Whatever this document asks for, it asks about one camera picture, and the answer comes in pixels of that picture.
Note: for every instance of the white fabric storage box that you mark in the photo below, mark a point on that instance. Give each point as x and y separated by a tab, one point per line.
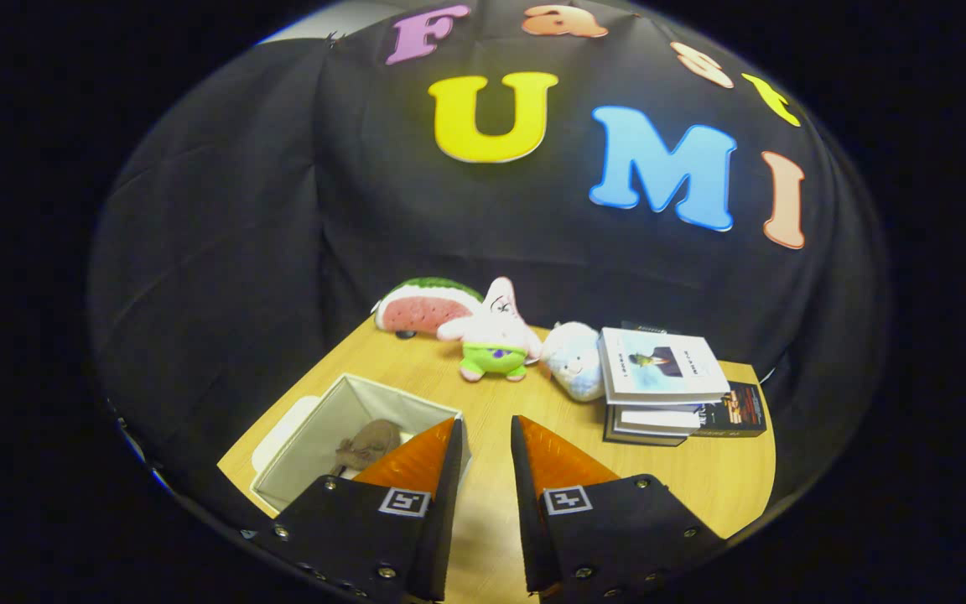
324	428

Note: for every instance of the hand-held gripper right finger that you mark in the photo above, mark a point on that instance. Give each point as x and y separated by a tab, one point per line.
529	528

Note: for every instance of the watermelon slice plush toy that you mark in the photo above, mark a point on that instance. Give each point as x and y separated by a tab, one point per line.
424	310

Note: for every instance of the white and blue plush toy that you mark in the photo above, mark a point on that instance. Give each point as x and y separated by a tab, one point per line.
571	361

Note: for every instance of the dark-covered white book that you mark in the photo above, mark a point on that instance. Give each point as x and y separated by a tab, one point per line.
642	438

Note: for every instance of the pink starfish plush toy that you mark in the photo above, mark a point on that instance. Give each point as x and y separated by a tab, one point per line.
495	335

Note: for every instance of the brown fuzzy shoe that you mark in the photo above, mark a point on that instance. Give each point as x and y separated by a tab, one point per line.
370	445

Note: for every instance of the thin white book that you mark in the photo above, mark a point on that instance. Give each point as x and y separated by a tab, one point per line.
659	408

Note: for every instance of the white book with picture cover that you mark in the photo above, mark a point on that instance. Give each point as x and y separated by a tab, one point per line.
659	365

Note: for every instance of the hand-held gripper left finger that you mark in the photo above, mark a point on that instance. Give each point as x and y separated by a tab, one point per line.
441	520

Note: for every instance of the thick white book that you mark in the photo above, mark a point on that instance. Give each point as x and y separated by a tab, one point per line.
655	421

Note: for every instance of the black book with orange print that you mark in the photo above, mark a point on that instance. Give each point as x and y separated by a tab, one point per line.
739	411

